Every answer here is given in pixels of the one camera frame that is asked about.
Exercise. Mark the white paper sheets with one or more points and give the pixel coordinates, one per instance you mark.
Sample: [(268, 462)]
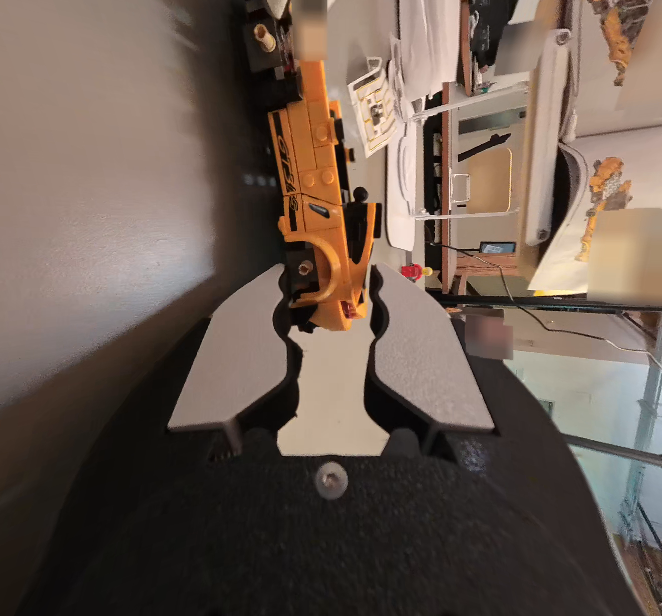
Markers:
[(429, 16)]

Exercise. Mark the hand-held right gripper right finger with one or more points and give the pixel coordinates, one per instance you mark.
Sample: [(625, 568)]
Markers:
[(429, 363)]

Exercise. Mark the white rounded base board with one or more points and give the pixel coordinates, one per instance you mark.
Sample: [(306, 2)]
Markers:
[(401, 197)]

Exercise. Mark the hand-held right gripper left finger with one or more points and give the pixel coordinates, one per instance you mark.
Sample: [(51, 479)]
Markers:
[(243, 357)]

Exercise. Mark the red lego minifigure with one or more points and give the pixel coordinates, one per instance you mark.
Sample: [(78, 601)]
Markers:
[(411, 271)]

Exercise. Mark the lego instruction booklet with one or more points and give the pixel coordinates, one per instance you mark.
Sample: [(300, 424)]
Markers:
[(600, 83)]

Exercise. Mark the white book stand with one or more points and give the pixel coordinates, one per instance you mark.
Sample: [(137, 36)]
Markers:
[(543, 135)]

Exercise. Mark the black monitor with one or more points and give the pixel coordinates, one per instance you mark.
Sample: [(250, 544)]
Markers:
[(497, 247)]

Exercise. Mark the orange lego car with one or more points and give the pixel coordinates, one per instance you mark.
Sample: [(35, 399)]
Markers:
[(315, 161)]

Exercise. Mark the white sticker sheet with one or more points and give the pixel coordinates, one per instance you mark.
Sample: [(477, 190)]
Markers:
[(375, 109)]

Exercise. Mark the black metal pole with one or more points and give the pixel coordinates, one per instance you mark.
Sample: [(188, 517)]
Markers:
[(543, 303)]

